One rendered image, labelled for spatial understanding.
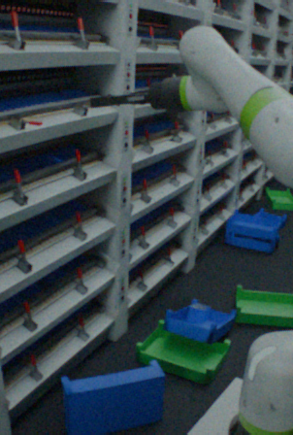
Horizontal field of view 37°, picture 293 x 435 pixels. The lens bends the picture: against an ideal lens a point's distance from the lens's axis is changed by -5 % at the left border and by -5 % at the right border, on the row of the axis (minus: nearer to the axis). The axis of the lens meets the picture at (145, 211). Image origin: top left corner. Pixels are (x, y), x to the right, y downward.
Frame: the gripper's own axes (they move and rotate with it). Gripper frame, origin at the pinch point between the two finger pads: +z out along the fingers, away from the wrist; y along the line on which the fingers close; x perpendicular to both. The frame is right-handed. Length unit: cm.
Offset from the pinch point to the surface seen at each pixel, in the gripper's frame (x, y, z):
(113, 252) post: -54, 18, 16
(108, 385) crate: -77, -25, -5
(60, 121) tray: -3.8, -11.3, 7.0
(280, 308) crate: -102, 77, -31
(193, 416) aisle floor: -100, -4, -22
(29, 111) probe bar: 0.6, -19.5, 10.4
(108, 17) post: 27.0, 18.0, 6.4
